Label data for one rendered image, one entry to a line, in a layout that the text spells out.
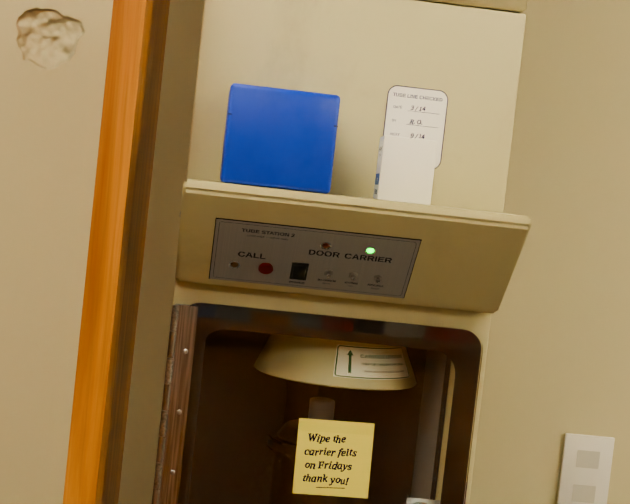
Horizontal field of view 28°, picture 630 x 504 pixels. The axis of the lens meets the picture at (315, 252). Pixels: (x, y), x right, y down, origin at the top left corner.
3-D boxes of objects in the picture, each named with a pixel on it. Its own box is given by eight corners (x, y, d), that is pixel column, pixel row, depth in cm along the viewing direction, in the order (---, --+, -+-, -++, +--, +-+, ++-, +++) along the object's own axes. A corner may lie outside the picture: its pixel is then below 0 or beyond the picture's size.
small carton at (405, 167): (373, 198, 122) (379, 136, 122) (424, 204, 122) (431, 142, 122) (376, 199, 117) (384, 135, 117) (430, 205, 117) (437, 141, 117)
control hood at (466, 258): (173, 278, 124) (183, 178, 123) (493, 311, 127) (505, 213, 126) (169, 289, 112) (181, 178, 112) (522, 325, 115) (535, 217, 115)
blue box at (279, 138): (219, 181, 123) (229, 89, 122) (320, 192, 124) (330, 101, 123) (220, 182, 113) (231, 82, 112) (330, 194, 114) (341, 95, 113)
